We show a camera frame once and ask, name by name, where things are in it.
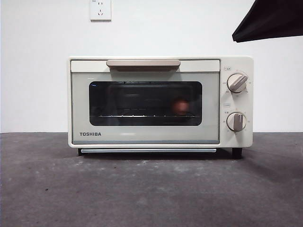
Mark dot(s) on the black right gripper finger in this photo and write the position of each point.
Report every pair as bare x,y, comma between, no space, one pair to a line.
274,21

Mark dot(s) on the brown egg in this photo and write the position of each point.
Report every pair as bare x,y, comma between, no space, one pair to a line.
180,107

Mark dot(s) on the cream oven knob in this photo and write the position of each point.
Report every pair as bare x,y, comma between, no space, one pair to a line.
236,83
236,121

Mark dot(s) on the cream Toshiba toaster oven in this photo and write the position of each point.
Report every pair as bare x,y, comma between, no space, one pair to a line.
234,139

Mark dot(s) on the metal crumb tray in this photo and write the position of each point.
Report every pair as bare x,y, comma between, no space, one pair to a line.
118,150

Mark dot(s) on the white wall socket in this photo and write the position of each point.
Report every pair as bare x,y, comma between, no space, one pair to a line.
100,10

